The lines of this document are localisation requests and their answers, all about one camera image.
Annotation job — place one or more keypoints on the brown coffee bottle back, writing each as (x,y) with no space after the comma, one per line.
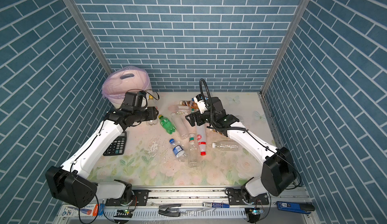
(192,104)

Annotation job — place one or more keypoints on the clear bottle blue cap label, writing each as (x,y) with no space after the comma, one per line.
(178,150)

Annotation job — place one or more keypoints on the white bottle red cap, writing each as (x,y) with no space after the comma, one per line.
(201,139)

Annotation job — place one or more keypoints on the white red blue box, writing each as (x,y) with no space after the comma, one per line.
(90,210)

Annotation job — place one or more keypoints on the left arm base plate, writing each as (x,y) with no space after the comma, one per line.
(136,198)

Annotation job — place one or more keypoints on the white slotted cable duct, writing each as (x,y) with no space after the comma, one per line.
(151,214)

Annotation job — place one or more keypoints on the black calculator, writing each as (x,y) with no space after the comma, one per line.
(117,147)

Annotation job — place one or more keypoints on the black pliers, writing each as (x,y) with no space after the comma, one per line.
(169,210)

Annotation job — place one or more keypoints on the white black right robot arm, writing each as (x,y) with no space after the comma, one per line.
(277,172)

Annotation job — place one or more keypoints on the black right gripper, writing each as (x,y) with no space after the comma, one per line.
(198,115)

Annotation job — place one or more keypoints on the green soda bottle yellow cap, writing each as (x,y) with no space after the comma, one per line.
(167,124)

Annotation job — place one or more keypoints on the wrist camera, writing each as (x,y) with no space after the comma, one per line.
(200,100)
(133,101)

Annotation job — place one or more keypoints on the blue black hand tool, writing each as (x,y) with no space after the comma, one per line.
(300,208)

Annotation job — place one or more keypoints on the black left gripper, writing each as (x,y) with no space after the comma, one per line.
(152,114)

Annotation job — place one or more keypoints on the cream bin with pink liner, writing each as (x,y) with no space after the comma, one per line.
(127,79)

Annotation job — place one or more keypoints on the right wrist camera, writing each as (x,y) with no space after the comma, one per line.
(200,100)

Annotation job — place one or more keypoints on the clear bottle green white cap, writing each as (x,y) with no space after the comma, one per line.
(193,153)

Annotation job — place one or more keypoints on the long clear plastic bottle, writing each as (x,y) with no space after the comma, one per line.
(179,125)

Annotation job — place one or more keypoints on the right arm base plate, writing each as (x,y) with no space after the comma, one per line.
(241,197)

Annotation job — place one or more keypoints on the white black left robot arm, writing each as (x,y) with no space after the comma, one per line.
(69,182)

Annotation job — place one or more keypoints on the clear bottle red label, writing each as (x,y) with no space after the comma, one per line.
(152,104)

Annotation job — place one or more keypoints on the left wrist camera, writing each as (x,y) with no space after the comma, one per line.
(133,101)

